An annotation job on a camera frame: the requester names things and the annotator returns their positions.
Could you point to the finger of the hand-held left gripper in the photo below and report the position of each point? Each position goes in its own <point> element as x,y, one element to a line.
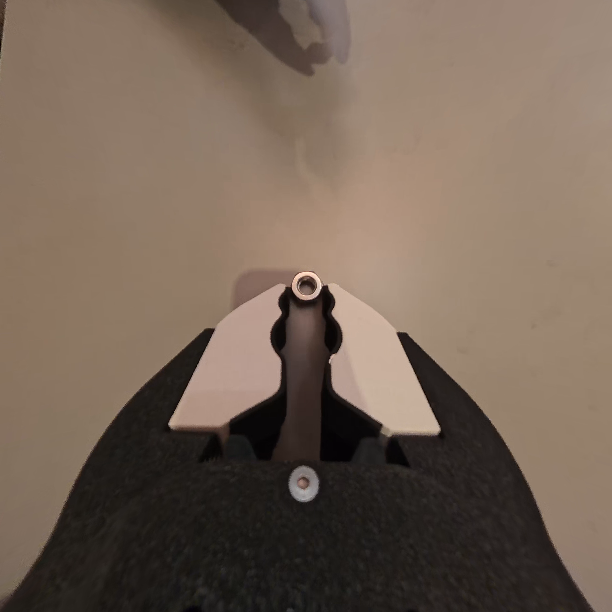
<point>330,24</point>

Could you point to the silver hex nut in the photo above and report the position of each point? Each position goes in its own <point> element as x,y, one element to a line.
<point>307,297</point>

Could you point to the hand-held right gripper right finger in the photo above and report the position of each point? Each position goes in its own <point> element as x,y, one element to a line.
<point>382,377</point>

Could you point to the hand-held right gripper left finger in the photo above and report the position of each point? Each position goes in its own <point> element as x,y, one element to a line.
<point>234,373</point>

